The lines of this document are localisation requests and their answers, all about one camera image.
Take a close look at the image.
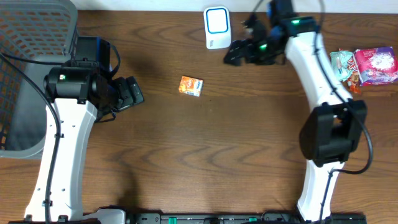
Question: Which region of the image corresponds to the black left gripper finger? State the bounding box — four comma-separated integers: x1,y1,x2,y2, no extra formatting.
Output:
112,77,134,111
126,76,144,105

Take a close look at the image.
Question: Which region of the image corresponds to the dark grey plastic basket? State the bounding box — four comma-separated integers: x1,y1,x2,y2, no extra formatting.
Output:
1,0,79,159

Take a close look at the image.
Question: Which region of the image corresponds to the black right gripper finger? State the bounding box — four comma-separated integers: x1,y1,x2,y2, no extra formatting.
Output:
228,39,249,53
223,51,246,66

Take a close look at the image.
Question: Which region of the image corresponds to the teal snack packet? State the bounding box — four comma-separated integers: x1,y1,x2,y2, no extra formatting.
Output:
330,50,354,82

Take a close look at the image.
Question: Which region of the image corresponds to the purple pad package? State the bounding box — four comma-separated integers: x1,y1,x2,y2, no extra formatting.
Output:
353,47,397,86

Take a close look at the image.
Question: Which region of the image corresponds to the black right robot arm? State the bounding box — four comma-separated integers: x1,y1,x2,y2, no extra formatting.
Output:
224,13,373,223

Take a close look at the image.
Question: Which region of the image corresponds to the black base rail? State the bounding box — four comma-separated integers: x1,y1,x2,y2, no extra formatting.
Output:
9,212,368,224

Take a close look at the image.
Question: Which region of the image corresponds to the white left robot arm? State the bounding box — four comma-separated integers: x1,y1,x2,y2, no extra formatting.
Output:
23,67,144,223

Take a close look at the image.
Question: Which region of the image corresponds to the orange chocolate bar wrapper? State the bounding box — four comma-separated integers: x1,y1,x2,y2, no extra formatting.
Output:
339,49,361,94

